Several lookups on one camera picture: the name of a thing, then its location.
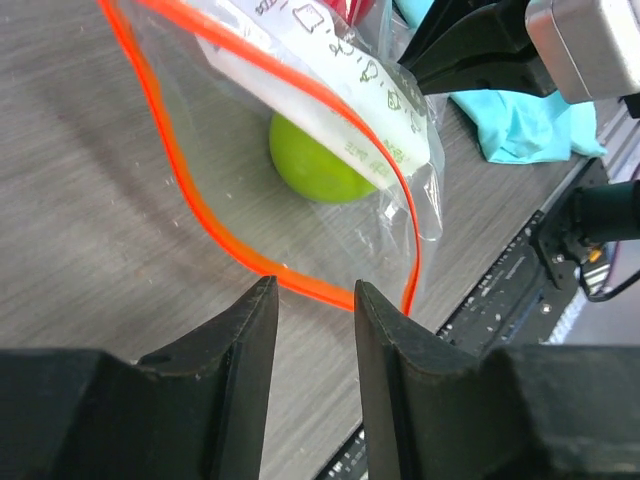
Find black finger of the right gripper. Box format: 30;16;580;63
400;1;538;75
417;57;557;97

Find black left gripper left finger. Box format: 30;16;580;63
1;277;279;479

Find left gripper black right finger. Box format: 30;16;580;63
354;281;639;479

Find clear zip top bag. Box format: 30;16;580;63
100;1;445;312

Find green fake apple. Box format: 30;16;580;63
269;113;376;204

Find red yellow fake apple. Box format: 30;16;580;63
324;0;375;26

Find teal t-shirt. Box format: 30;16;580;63
397;1;606;164

